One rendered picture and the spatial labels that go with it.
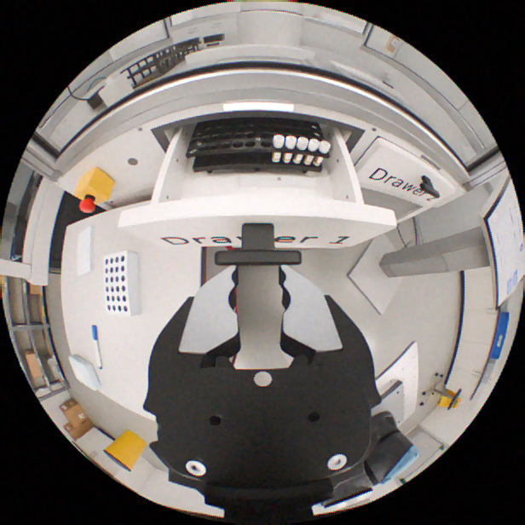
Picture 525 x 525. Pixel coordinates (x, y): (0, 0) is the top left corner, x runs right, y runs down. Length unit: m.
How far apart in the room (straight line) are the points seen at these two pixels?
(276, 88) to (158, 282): 0.35
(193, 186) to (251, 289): 0.86
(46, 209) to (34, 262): 0.20
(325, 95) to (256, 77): 0.08
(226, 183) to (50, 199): 0.77
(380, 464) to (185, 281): 0.60
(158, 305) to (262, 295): 0.80
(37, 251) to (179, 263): 0.67
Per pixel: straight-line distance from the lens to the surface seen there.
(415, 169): 0.35
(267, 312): 1.07
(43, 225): 0.84
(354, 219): 0.16
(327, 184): 0.28
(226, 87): 0.22
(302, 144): 0.21
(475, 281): 3.07
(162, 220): 0.15
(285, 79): 0.21
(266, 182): 0.24
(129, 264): 0.36
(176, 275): 0.32
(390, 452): 0.52
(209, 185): 0.26
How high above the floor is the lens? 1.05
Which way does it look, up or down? 83 degrees down
